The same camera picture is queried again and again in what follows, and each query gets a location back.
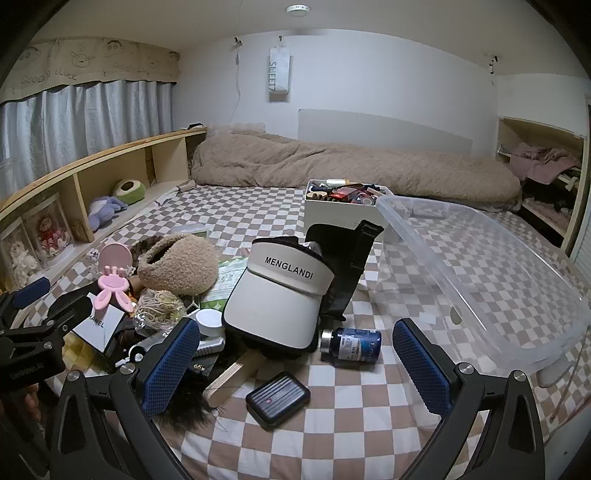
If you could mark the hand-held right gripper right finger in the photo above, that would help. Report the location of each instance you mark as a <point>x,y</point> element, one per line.
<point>422,369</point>

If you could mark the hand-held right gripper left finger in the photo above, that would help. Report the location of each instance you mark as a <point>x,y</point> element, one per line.
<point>171,364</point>

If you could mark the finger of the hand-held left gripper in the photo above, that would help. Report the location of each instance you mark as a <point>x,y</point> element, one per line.
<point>32,290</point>
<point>64,310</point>

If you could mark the black feather wooden fan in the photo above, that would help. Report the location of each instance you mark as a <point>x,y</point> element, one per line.
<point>235,374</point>

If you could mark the blue supplement bottle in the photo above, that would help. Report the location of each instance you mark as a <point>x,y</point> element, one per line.
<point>355,346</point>

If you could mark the black ribbed small case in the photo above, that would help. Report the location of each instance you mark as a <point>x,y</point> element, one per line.
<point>277,399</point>

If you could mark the clear plastic container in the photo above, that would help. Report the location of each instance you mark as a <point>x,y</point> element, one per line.
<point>508,295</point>

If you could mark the white fluffy doll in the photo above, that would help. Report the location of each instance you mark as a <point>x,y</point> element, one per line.
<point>21,258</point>

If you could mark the white small card box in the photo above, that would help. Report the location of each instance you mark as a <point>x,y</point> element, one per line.
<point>99,323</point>

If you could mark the pink rabbit holder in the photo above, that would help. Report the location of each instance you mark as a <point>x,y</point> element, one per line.
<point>111,288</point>

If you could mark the red dressed bear doll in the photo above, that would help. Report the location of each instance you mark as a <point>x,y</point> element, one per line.
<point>48,235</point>

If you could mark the white round jar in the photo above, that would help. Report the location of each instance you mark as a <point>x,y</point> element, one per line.
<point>208,321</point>

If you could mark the pink round mirror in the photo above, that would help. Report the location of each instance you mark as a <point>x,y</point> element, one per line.
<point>115,256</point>

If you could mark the checkered bed sheet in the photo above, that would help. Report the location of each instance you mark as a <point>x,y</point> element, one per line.
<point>369,438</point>

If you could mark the brown fuzzy hat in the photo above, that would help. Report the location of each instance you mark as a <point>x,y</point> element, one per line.
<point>180,267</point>

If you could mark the green printed packet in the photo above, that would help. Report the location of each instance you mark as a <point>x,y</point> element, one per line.
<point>226,284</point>

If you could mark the purple plush toy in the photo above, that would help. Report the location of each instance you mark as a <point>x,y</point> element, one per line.
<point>104,210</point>

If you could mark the white sun visor cap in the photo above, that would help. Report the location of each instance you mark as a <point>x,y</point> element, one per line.
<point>277,304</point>

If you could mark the green avocado plush toy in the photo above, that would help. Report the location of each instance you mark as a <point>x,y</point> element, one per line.
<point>129,191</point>

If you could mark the clear small plastic box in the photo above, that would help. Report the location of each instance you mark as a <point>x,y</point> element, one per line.
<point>189,229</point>

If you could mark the wooden bedside shelf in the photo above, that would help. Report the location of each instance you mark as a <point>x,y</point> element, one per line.
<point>115,157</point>

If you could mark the white storage box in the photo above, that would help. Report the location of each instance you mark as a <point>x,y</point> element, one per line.
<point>332,217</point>

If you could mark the grey curtain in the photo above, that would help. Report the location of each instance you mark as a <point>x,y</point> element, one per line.
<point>92,115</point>

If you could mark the white slatted door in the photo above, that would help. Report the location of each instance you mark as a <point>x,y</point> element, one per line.
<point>582,272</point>

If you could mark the beige quilt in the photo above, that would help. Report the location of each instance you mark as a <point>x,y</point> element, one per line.
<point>323,161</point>

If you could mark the beige printed valance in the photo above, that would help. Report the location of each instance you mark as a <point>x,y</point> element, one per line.
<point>69,60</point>

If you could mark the pink clothes pile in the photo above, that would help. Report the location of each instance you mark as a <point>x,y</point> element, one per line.
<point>540,159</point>

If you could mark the white hanging paper bag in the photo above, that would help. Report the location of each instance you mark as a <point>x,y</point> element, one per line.
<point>279,74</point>

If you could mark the round ceiling lamp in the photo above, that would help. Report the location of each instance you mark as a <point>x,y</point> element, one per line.
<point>297,9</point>

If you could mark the wooden wall niche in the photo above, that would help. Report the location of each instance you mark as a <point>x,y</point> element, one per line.
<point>503,138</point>

